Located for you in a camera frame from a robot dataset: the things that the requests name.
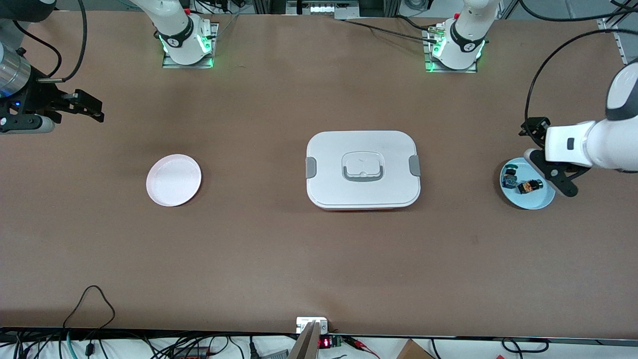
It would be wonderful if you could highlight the black looped cable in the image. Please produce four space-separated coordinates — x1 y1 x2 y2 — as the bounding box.
62 285 116 332

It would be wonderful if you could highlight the perforated metal rail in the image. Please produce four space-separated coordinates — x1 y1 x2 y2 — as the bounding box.
616 31 636 65

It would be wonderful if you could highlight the light blue round plate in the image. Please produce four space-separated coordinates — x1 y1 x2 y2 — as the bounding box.
500 158 556 210

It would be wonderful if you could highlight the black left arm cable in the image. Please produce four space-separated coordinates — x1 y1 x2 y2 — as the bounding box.
518 0 638 150

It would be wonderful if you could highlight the brown cardboard box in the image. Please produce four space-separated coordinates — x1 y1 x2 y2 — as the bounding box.
396 339 434 359

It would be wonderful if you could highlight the black cable on table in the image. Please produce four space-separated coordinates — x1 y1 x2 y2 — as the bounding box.
339 19 439 43

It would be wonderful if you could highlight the aluminium frame profile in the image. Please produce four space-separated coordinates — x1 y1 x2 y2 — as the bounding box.
597 0 638 33

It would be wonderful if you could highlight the pink round plate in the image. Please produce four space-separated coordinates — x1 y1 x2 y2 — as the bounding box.
146 154 202 207

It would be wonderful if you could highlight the small white electronic box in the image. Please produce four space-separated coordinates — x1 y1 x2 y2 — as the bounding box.
296 317 328 334

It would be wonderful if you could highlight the red black clip lead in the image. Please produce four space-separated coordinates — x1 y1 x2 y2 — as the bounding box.
344 337 382 359

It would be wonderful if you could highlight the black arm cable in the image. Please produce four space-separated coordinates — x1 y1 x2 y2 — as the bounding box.
518 0 638 150
10 0 88 83

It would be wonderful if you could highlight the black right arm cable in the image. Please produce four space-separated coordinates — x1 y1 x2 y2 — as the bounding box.
10 0 88 83

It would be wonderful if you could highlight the brown cardboard strip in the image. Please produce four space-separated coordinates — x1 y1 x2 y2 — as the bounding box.
288 321 320 359

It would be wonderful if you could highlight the thin black cable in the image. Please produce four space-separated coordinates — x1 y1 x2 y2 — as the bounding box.
501 338 549 354

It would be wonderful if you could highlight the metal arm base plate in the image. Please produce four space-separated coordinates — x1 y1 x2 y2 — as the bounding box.
424 25 478 74
162 22 219 69

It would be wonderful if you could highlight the metal rack with sockets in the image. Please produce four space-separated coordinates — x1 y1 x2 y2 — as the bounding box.
287 0 359 19

